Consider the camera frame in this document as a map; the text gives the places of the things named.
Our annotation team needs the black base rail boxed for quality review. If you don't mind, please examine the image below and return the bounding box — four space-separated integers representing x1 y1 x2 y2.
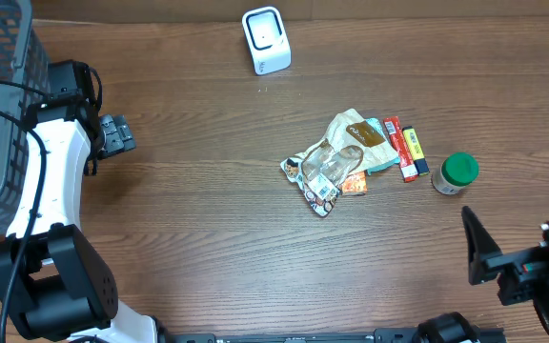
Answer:
169 328 416 343

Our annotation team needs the grey plastic mesh basket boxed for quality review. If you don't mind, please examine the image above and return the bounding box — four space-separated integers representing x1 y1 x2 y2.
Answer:
0 0 51 234

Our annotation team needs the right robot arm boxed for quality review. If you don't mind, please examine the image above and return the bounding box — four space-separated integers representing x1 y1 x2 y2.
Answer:
461 206 549 335

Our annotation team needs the white barcode scanner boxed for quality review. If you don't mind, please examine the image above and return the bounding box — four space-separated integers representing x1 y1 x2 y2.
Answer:
241 6 292 75

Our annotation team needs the orange snack packet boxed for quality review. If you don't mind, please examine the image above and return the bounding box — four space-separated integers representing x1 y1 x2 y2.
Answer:
341 171 368 196

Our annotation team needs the green lid jar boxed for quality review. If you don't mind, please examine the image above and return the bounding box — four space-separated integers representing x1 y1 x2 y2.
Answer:
432 152 479 195

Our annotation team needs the teal tissue packet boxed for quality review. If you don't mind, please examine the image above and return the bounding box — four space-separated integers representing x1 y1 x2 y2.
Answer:
366 117 400 175

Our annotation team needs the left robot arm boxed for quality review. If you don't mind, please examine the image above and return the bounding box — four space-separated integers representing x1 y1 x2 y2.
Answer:
0 60 170 342

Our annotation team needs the yellow marker pen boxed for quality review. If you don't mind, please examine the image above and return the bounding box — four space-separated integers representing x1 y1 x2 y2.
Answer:
402 126 430 176

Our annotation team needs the red candy stick packet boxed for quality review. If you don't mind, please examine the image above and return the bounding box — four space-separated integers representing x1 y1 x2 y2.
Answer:
383 116 418 183

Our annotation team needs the beige snack bag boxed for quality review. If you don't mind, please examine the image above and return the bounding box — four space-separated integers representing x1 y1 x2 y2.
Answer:
280 109 397 217

